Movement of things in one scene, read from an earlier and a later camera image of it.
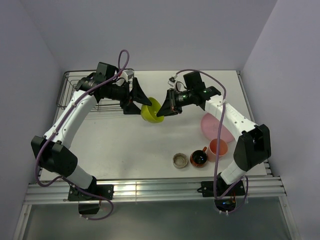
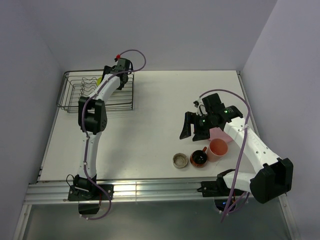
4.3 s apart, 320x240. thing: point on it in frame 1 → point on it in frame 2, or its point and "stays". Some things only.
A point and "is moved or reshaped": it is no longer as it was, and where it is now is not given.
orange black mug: [198, 158] stays
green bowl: [149, 113] is moved or reshaped
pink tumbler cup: [211, 153] stays
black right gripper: [170, 107] → [191, 118]
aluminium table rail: [153, 190] stays
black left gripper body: [121, 94] → [120, 87]
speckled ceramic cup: [180, 160] stays
